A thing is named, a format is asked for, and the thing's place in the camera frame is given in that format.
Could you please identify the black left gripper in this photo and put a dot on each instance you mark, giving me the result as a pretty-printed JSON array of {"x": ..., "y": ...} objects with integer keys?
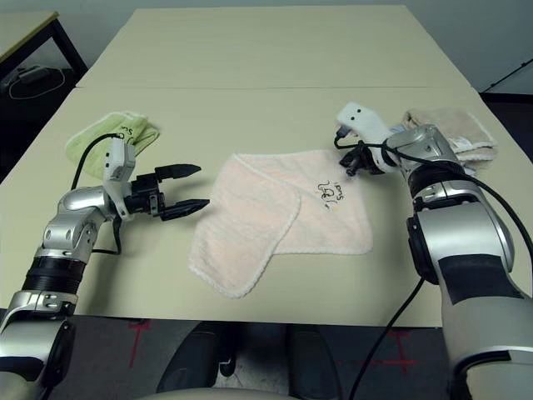
[{"x": 143, "y": 196}]

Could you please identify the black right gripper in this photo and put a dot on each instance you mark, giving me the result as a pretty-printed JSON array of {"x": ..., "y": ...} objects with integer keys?
[{"x": 366, "y": 160}]

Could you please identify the pink terry towel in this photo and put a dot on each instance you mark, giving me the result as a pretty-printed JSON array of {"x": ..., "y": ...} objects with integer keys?
[{"x": 250, "y": 216}]

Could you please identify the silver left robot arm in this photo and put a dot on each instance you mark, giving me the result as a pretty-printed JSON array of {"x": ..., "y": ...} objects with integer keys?
[{"x": 79, "y": 200}]

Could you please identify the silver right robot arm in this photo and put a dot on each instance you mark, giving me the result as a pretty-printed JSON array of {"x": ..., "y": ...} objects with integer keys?
[{"x": 458, "y": 225}]

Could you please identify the green folded towel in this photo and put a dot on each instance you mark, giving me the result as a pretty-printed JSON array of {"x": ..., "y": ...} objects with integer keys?
[{"x": 89, "y": 146}]

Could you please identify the beige folded towel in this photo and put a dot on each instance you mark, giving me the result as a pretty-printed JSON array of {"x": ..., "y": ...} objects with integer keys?
[{"x": 458, "y": 125}]

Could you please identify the dark grey robot left leg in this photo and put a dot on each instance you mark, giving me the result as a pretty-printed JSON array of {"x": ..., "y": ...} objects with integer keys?
[{"x": 187, "y": 362}]

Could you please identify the dark grey robot leg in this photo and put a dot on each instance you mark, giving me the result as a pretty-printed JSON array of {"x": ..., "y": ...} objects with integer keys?
[
  {"x": 312, "y": 366},
  {"x": 187, "y": 362}
]

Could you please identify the dark grey robot right leg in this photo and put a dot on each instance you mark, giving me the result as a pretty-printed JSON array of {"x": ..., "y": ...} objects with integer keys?
[{"x": 312, "y": 366}]

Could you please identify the beige robot torso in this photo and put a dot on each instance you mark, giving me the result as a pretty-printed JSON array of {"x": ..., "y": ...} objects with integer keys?
[{"x": 216, "y": 396}]

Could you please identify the beige side table black legs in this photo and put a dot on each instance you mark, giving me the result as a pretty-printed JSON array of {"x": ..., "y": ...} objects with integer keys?
[{"x": 25, "y": 29}]

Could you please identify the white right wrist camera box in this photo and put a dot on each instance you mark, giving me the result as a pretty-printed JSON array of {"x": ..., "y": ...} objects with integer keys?
[{"x": 358, "y": 116}]

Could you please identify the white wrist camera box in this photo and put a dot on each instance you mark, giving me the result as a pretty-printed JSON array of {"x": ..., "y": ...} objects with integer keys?
[
  {"x": 118, "y": 160},
  {"x": 358, "y": 116}
]

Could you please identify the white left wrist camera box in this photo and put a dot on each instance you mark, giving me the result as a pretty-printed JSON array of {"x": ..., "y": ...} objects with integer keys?
[{"x": 118, "y": 160}]

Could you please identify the black metal frame stand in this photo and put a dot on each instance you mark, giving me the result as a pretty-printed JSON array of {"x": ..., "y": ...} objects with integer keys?
[{"x": 506, "y": 75}]

